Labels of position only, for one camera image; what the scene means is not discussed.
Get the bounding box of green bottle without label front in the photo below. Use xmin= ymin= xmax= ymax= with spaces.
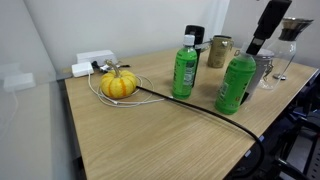
xmin=214 ymin=42 xmax=258 ymax=116

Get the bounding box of green bottle with white cap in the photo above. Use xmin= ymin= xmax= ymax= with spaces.
xmin=171 ymin=34 xmax=199 ymax=101

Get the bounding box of glass carafe with metal top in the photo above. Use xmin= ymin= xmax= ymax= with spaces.
xmin=258 ymin=17 xmax=315 ymax=92

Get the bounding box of olive gold canister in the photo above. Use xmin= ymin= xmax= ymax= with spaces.
xmin=206 ymin=34 xmax=235 ymax=69

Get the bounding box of tall black cylinder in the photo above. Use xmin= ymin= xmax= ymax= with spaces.
xmin=184 ymin=24 xmax=206 ymax=88

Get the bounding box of black tape piece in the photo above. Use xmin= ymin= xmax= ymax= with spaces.
xmin=239 ymin=91 xmax=251 ymax=106

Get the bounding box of yellow orange striped pumpkin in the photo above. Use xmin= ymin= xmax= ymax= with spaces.
xmin=99 ymin=59 xmax=138 ymax=100

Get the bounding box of black plug with silver clip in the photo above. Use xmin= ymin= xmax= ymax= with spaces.
xmin=91 ymin=60 xmax=131 ymax=74

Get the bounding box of white power strip box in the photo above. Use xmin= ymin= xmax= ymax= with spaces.
xmin=76 ymin=49 xmax=118 ymax=65

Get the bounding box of small white power adapter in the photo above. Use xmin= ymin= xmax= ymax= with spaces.
xmin=71 ymin=61 xmax=95 ymax=78

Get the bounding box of thick black cable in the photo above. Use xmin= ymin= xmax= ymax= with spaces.
xmin=135 ymin=85 xmax=266 ymax=179

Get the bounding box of black chair frame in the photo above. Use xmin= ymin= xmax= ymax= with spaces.
xmin=266 ymin=74 xmax=320 ymax=180

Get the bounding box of white coiled cable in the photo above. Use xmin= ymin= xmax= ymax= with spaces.
xmin=87 ymin=73 xmax=172 ymax=109

